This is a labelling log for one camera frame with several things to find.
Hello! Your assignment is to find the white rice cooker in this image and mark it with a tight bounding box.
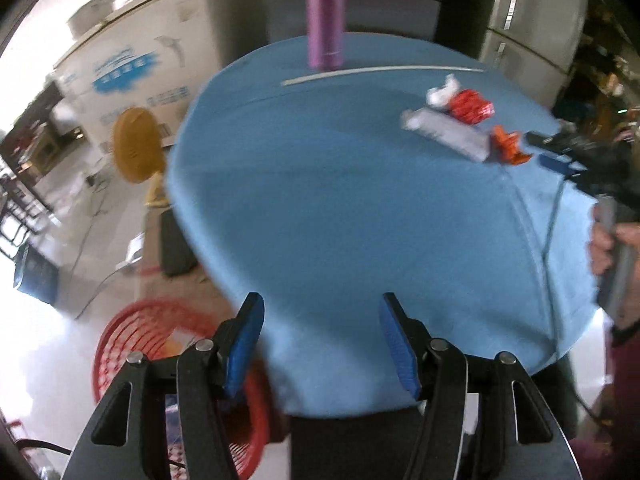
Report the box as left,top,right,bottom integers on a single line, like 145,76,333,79
67,0,117,38

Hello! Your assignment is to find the yellow table fan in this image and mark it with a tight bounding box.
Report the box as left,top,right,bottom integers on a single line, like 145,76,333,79
111,108,173,208

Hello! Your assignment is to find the grey cabinet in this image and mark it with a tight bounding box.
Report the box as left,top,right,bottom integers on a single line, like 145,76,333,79
262,0,446,43

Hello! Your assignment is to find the grey power cable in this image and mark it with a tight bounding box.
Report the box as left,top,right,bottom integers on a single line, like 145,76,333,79
74,260,132,321

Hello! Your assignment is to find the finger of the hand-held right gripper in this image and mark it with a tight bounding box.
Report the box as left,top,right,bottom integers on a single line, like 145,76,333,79
539,155,581,181
525,131,571,155

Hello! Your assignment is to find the long white tube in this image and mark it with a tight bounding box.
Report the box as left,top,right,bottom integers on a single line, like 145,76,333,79
281,65,485,87

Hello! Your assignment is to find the cardboard box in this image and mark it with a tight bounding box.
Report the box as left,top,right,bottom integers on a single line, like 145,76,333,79
141,205,241,311

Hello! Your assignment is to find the purple thermos bottle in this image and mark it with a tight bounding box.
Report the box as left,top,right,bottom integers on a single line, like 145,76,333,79
302,0,347,71

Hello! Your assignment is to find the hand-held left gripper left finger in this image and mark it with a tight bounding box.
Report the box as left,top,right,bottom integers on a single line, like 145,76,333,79
64,292,266,480

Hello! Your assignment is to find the person's right hand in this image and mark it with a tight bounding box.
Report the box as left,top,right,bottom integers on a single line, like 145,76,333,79
587,205,640,275

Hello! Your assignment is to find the red plastic bag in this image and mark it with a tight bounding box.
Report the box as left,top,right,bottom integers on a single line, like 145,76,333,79
447,89,496,125

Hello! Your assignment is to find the dark waste bin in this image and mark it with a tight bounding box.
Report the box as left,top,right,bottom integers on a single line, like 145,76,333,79
12,242,60,306

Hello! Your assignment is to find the black phone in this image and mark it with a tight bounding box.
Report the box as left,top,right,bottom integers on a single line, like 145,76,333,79
160,205,201,278

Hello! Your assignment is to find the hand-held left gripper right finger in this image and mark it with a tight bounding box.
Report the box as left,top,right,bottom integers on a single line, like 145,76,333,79
378,292,585,480

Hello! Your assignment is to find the orange wrapper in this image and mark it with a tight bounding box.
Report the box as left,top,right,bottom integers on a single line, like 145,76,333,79
491,126,531,166

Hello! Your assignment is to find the white printed packet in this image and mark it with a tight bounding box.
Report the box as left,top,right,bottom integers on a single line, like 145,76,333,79
400,107,493,163

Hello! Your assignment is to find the red plastic basket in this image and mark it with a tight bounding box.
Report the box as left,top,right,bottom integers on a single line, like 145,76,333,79
92,297,273,480

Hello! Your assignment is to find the clear plastic bag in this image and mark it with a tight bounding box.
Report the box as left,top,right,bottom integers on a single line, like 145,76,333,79
426,74,461,109

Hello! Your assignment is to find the silver refrigerator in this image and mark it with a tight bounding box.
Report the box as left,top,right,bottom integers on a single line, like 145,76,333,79
477,0,591,106

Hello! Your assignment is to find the white electric appliance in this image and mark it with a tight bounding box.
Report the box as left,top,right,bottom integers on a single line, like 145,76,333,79
122,232,147,268

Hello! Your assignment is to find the white chest freezer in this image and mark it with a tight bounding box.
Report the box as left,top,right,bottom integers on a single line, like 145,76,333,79
52,0,271,156

